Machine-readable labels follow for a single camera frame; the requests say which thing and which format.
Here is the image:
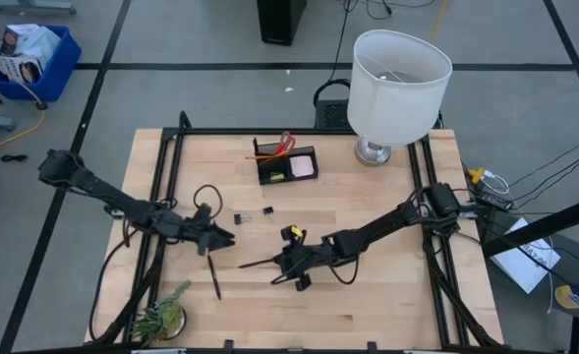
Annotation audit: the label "black mesh desk organizer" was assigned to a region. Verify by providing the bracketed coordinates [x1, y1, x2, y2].
[252, 137, 319, 186]

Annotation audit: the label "red-handled scissors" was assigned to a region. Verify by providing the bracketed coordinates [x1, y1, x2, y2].
[273, 130, 298, 156]

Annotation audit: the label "green potted plant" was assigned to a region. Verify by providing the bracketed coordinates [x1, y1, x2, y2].
[130, 279, 193, 344]

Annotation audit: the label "black power adapter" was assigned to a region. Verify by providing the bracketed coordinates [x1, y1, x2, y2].
[475, 190, 514, 213]

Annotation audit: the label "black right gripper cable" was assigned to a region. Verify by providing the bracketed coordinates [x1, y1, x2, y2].
[270, 253, 363, 287]

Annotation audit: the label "white paper sheet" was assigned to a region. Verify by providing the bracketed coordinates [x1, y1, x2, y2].
[490, 216, 562, 295]

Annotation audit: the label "yellow cable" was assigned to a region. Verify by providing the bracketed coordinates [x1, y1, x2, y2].
[429, 0, 450, 43]
[0, 41, 47, 156]

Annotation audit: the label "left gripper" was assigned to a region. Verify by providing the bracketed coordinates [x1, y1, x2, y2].
[180, 205, 236, 256]

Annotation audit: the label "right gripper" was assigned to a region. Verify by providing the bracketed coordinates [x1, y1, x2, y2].
[273, 224, 332, 292]

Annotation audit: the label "yellow and blue disc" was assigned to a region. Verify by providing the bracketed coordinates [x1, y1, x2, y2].
[553, 283, 579, 310]

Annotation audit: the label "pink sticky note pad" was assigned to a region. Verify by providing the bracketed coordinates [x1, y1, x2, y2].
[289, 155, 316, 179]

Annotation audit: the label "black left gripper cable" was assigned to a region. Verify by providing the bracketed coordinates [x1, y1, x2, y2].
[192, 183, 224, 218]

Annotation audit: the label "black pen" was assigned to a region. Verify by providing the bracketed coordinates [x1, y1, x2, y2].
[206, 254, 222, 301]
[237, 257, 276, 269]

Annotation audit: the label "black metal table frame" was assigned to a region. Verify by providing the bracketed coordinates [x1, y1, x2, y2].
[91, 110, 504, 351]

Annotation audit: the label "black stand beam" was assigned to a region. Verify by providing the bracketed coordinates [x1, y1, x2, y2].
[480, 191, 579, 258]

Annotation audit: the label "black left arm base cable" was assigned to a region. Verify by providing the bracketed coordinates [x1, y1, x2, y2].
[87, 215, 141, 343]

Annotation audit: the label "black mesh box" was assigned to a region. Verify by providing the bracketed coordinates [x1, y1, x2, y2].
[313, 97, 352, 130]

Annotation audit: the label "blue plastic bin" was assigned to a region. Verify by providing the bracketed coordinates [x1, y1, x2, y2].
[0, 24, 83, 103]

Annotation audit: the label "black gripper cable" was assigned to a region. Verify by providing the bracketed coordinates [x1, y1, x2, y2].
[192, 183, 224, 218]
[270, 253, 363, 287]

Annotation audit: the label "black computer tower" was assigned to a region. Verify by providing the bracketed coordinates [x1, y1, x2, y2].
[256, 0, 308, 47]

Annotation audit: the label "printed cardboard box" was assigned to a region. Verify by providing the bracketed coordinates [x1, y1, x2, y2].
[0, 53, 44, 84]

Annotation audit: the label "white shade table lamp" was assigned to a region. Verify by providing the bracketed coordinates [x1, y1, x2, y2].
[346, 29, 453, 167]

